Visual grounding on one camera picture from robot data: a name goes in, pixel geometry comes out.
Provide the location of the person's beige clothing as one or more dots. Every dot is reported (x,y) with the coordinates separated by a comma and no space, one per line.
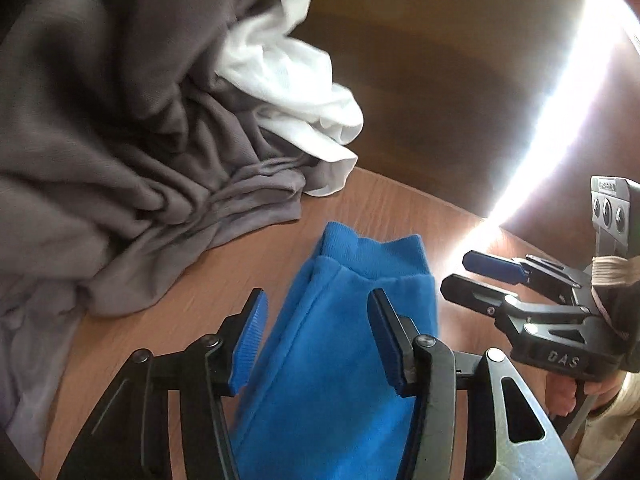
(612,440)

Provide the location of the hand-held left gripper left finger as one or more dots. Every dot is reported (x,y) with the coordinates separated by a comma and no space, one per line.
(247,340)

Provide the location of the blue pants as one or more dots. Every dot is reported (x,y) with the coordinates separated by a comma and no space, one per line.
(325,360)

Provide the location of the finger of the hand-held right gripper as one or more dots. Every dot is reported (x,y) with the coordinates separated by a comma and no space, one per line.
(475,292)
(492,264)

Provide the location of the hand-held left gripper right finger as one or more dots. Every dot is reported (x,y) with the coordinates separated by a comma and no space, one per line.
(387,345)

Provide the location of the person's right hand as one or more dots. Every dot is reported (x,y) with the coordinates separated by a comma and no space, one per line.
(560,400)

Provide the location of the white sheer curtain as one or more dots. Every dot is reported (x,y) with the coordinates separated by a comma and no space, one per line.
(295,85)

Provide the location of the grey curtain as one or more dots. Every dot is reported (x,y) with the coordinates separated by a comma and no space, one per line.
(110,135)

